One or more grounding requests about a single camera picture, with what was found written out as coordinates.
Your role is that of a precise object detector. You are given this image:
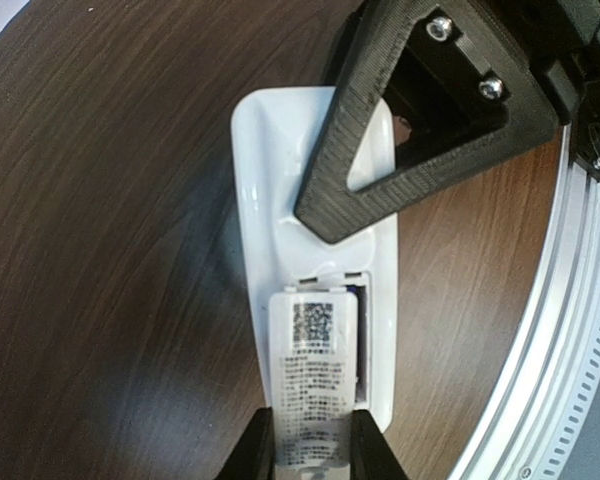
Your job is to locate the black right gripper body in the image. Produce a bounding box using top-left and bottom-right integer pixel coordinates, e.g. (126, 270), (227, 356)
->
(474, 1), (600, 181)

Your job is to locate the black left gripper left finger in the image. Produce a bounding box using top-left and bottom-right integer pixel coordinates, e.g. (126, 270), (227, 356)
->
(219, 408), (275, 480)

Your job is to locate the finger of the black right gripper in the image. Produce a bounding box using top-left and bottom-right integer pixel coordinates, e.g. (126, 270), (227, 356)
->
(294, 1), (559, 244)

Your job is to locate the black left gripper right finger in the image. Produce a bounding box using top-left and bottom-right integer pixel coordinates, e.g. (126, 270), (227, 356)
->
(350, 410), (405, 480)

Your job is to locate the white remote control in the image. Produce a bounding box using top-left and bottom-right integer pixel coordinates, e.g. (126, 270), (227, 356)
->
(231, 86), (398, 430)

